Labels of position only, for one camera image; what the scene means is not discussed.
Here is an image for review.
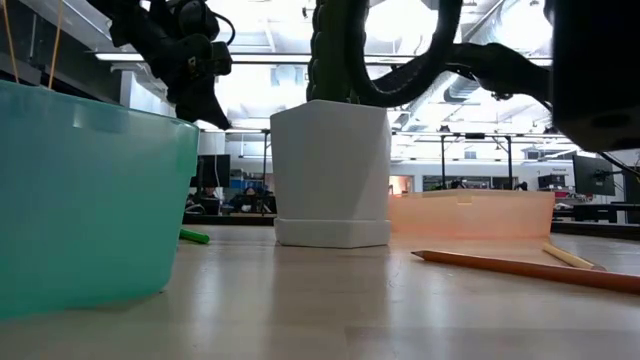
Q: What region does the teal translucent plastic bin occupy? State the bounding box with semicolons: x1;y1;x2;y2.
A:
0;79;200;320

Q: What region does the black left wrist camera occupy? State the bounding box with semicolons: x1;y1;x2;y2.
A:
177;0;221;41

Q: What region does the green cactus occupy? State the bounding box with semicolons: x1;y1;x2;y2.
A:
305;0;371;105

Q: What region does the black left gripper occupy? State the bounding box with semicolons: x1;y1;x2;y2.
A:
112;9;234;129

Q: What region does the black computer monitor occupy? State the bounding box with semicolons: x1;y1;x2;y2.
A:
189;153;232;189

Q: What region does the long ceiling light strip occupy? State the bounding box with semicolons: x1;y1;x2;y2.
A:
94;51;314;64

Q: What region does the black aluminium table frame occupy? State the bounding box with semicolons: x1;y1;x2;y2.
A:
182;213;640;241

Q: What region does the orange pencil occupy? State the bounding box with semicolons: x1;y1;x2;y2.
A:
411;249;640;295

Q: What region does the green pen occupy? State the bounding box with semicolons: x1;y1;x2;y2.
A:
178;227;211;245

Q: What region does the orange translucent plastic bin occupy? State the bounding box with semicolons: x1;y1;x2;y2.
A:
387;188;556;241

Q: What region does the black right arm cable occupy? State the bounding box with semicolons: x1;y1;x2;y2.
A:
344;0;464;109

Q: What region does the small black monitor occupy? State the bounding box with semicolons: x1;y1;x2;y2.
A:
537;173;566;190

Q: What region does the large black monitor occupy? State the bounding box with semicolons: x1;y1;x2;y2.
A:
572;154;617;197

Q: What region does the white hexagonal plant pot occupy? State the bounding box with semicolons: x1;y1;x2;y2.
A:
269;98;394;250

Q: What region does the yellow pencil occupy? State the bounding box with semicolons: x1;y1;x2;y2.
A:
542;242;599;271

